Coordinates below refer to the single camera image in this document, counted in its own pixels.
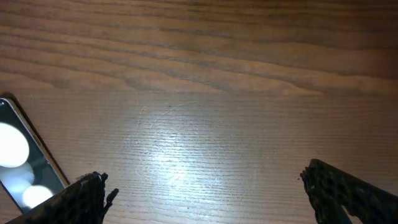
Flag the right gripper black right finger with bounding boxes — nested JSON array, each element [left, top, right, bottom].
[[300, 159, 397, 224]]

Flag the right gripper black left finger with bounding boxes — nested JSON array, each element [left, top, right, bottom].
[[6, 172, 119, 224]]

